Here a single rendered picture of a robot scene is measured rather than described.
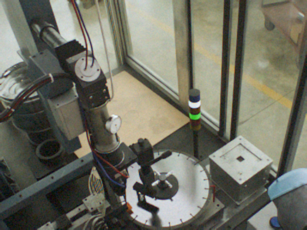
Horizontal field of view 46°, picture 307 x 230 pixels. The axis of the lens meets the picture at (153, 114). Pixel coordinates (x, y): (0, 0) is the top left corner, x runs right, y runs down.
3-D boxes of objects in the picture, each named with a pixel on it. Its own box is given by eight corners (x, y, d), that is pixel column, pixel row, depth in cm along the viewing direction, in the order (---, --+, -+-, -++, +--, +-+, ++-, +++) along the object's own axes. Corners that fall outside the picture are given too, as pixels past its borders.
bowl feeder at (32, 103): (65, 103, 204) (46, 50, 180) (90, 133, 185) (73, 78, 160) (13, 129, 193) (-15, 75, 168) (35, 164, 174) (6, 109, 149)
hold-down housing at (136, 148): (151, 172, 123) (145, 131, 109) (158, 182, 120) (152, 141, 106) (136, 179, 121) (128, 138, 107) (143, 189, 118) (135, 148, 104)
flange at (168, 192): (142, 189, 133) (141, 185, 131) (160, 169, 139) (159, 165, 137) (167, 203, 127) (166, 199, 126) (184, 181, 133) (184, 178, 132)
